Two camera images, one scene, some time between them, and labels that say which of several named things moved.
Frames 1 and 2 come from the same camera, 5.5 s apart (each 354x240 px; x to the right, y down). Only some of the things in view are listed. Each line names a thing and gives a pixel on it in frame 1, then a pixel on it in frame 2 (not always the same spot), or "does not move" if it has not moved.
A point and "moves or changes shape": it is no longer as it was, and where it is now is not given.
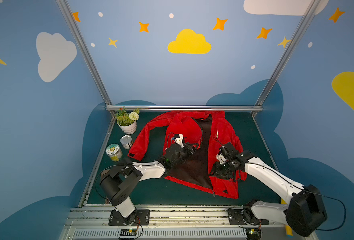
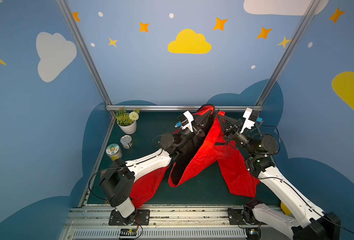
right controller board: [253, 233] does not move
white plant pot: [129, 129] does not move
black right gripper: [220, 169] to [234, 127]
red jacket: [210, 130] moves or changes shape
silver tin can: [126, 141] does not move
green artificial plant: [124, 118] does not move
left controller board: [128, 232] does not move
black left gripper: [187, 148] to [197, 124]
